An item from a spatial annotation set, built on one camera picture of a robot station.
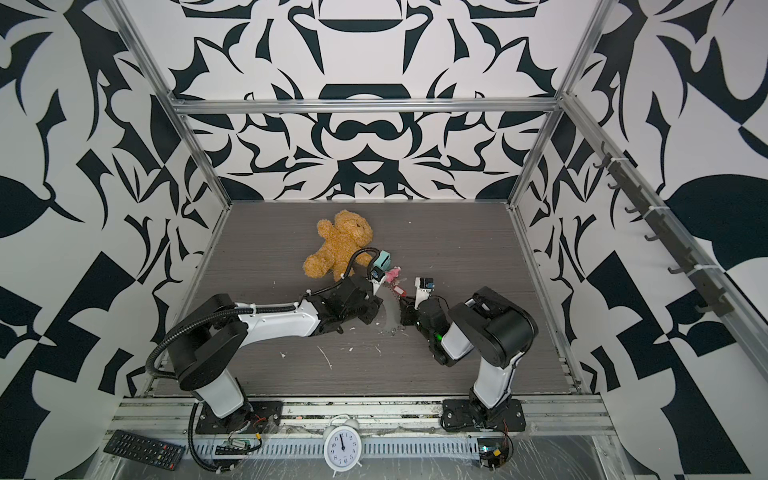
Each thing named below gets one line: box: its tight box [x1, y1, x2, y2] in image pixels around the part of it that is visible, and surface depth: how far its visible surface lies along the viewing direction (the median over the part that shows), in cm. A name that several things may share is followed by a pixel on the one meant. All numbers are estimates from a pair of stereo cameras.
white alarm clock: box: [323, 414, 363, 478], surface depth 70 cm
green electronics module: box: [477, 438, 509, 469], surface depth 73 cm
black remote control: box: [103, 429, 186, 471], surface depth 70 cm
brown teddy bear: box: [303, 210, 373, 281], surface depth 98 cm
